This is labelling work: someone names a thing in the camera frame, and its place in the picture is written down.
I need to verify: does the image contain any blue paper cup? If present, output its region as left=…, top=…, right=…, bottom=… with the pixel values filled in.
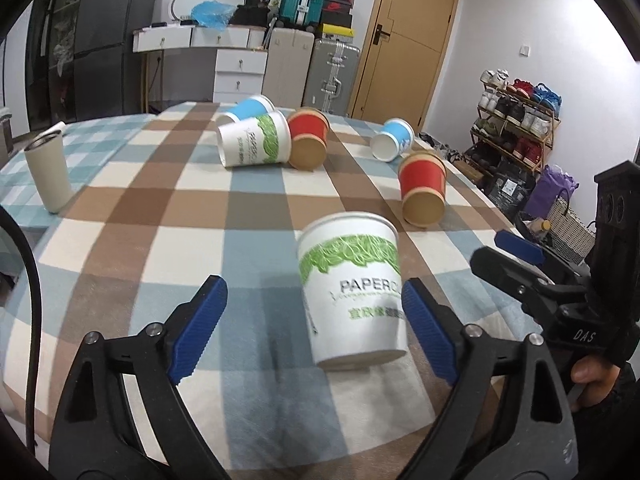
left=215, top=94, right=274, bottom=127
left=370, top=118, right=414, bottom=162

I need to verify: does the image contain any black refrigerator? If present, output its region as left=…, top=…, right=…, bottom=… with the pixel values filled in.
left=73, top=0, right=155, bottom=120

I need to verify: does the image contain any beige suitcase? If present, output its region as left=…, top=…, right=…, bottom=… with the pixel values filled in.
left=262, top=28, right=314, bottom=108

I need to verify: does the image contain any white green paper cup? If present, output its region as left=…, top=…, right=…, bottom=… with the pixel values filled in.
left=218, top=110, right=292, bottom=168
left=297, top=211, right=408, bottom=372

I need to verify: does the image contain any red paper cup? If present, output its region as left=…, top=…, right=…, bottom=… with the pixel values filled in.
left=398, top=151, right=447, bottom=228
left=288, top=107, right=330, bottom=171

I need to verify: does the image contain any black cable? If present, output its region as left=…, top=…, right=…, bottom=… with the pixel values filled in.
left=0, top=204, right=44, bottom=453

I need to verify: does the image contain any wooden shoe rack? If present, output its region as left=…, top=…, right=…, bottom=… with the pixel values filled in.
left=464, top=70, right=563, bottom=178

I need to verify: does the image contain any person right hand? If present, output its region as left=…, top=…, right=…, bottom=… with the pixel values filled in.
left=570, top=356, right=620, bottom=412

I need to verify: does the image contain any white drawer cabinet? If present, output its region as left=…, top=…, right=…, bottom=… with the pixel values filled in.
left=213, top=49, right=268, bottom=103

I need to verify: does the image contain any blue paper cup left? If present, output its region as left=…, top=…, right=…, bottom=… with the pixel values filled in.
left=215, top=94, right=274, bottom=127

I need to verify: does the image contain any blue plastic bag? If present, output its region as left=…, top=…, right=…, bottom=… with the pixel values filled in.
left=191, top=0, right=236, bottom=30

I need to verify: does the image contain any stack of shoe boxes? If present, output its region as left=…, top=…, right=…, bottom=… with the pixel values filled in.
left=320, top=0, right=355, bottom=30

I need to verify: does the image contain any white desk with drawers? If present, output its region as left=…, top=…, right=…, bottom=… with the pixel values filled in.
left=132, top=24, right=268, bottom=113

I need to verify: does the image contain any blue paper cup right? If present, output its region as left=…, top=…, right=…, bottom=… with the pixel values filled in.
left=370, top=118, right=414, bottom=162

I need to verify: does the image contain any woven basket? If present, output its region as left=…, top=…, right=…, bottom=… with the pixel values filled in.
left=546, top=195, right=596, bottom=266

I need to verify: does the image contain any beige tumbler mug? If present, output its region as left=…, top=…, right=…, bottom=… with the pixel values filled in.
left=24, top=129, right=74, bottom=214

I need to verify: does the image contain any dark glass cabinet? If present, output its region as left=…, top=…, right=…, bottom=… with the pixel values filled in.
left=25, top=0, right=80, bottom=130

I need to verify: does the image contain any red paper cup far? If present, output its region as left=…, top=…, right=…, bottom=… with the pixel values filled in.
left=288, top=107, right=330, bottom=171

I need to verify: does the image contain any wooden door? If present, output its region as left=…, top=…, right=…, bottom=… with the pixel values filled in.
left=350, top=0, right=459, bottom=131

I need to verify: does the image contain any black bag on desk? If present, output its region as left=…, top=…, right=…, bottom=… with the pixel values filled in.
left=229, top=0, right=271, bottom=27

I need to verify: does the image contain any red paper cup near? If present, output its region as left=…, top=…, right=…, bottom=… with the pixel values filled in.
left=398, top=151, right=447, bottom=228

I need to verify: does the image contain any purple bag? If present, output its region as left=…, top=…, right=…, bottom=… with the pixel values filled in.
left=524, top=165, right=579, bottom=218

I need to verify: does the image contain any silver suitcase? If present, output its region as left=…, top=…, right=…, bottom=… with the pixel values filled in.
left=303, top=39, right=360, bottom=116

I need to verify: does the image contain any plaid tablecloth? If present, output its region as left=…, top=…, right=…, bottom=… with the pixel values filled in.
left=1, top=102, right=536, bottom=479

